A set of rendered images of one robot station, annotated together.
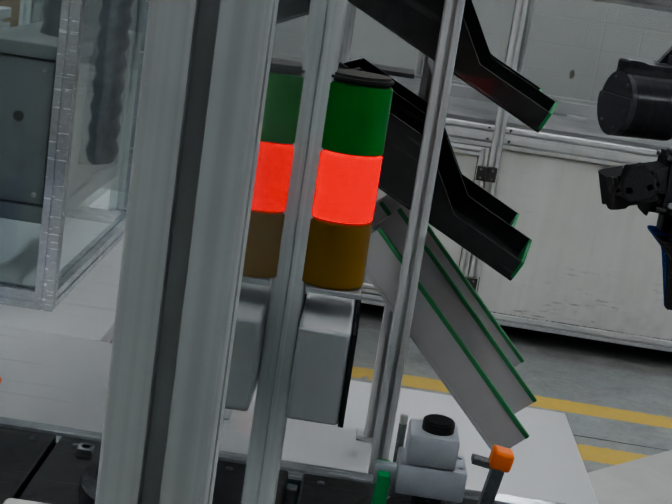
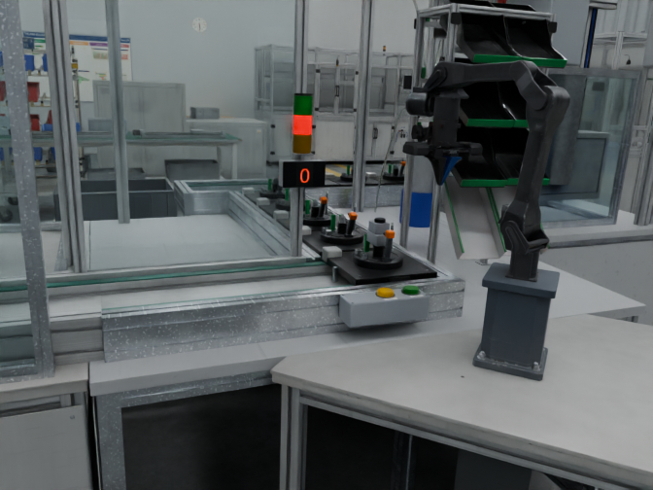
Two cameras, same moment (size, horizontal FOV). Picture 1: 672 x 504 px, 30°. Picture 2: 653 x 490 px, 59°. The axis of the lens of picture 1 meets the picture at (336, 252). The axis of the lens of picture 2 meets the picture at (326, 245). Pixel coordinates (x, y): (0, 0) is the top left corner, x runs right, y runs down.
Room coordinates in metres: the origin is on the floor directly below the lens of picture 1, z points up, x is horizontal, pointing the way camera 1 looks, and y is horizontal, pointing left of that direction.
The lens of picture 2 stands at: (0.37, -1.47, 1.44)
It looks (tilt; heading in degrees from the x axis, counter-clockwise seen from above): 16 degrees down; 67
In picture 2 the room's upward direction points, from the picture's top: 2 degrees clockwise
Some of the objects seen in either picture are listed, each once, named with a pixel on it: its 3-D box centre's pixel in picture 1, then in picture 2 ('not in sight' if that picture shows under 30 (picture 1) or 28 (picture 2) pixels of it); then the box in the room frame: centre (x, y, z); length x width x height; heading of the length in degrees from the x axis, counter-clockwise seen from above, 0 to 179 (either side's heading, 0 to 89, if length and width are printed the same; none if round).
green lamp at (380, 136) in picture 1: (354, 116); (302, 105); (0.91, 0.00, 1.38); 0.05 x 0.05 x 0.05
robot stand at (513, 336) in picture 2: not in sight; (516, 318); (1.22, -0.55, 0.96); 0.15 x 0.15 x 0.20; 43
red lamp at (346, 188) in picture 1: (344, 183); (302, 124); (0.91, 0.00, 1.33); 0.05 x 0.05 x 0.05
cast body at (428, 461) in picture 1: (422, 453); (377, 229); (1.09, -0.11, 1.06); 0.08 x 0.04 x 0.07; 90
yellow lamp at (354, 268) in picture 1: (334, 249); (301, 143); (0.91, 0.00, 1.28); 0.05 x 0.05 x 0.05
